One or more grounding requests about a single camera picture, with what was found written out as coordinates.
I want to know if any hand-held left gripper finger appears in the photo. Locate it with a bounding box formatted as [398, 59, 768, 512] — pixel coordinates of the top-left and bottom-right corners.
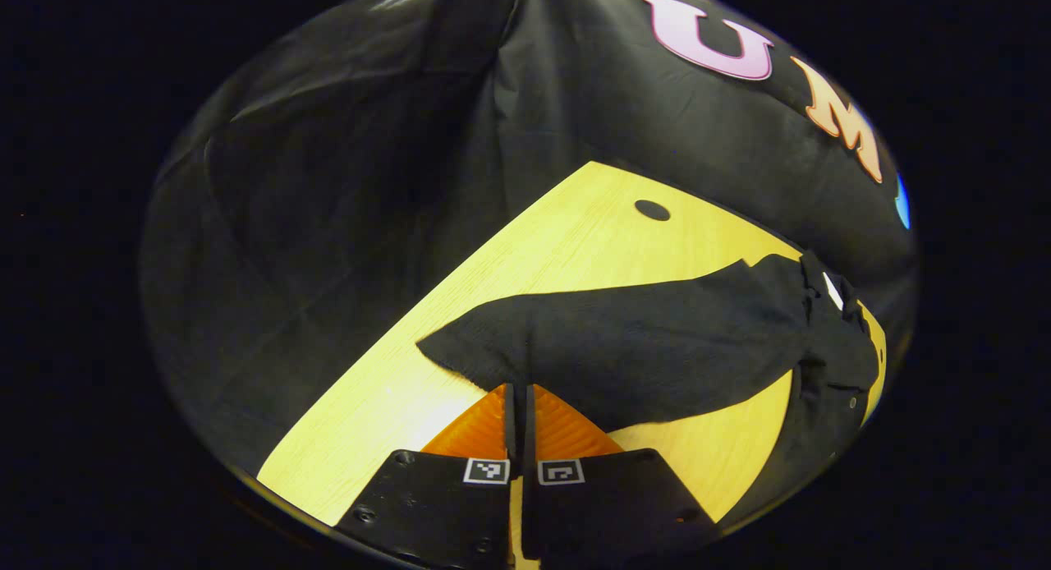
[337, 383, 521, 570]
[524, 384, 720, 568]

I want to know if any black short-sleeved button shirt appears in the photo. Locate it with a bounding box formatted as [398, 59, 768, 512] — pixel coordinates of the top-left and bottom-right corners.
[416, 250, 884, 530]

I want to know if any black backdrop cloth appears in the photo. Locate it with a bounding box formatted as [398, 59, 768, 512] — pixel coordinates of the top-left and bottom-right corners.
[140, 0, 916, 482]

